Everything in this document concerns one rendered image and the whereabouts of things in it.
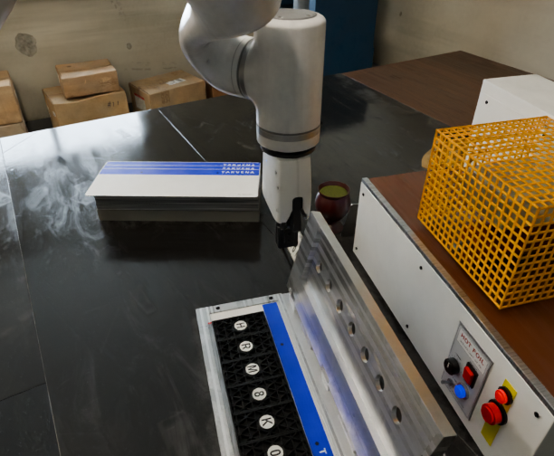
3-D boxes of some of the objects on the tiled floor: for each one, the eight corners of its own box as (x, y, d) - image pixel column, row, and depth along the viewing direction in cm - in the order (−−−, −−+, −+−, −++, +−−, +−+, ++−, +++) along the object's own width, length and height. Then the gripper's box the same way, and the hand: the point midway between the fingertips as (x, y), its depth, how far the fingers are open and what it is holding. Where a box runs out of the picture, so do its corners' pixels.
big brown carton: (52, 129, 376) (40, 87, 355) (122, 116, 398) (114, 75, 377) (62, 150, 347) (48, 104, 326) (136, 135, 368) (128, 90, 348)
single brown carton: (133, 118, 395) (126, 80, 376) (186, 103, 420) (181, 68, 401) (155, 132, 371) (148, 93, 352) (209, 116, 397) (205, 79, 378)
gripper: (334, 157, 58) (325, 270, 69) (298, 112, 70) (295, 214, 80) (275, 166, 56) (275, 280, 67) (248, 118, 68) (253, 221, 79)
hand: (286, 233), depth 73 cm, fingers closed
